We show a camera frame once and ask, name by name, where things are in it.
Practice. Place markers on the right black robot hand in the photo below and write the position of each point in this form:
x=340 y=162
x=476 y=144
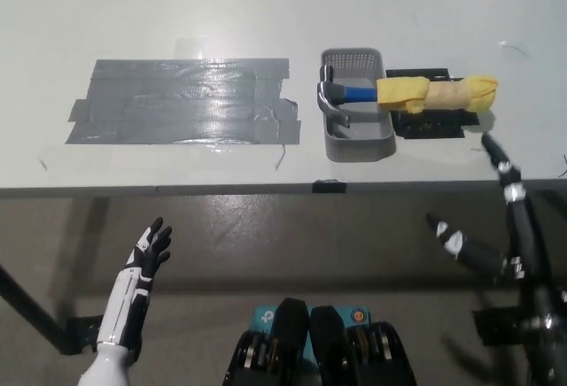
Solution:
x=525 y=235

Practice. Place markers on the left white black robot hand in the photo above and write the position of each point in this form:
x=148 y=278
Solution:
x=133 y=271

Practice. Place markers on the black robot torso blocks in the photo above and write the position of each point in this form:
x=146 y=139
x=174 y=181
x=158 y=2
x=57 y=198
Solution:
x=328 y=341

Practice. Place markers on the black table leg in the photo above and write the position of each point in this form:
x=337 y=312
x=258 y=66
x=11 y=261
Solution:
x=31 y=306

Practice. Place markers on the teal cardboard box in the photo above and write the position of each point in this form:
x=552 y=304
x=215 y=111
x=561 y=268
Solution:
x=265 y=317

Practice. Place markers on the black tape pad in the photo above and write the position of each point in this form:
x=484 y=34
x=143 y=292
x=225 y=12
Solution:
x=425 y=128

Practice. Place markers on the grey plastic basket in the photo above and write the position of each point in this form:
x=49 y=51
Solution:
x=363 y=131

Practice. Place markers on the grey duct tape patch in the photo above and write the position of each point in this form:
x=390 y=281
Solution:
x=177 y=98

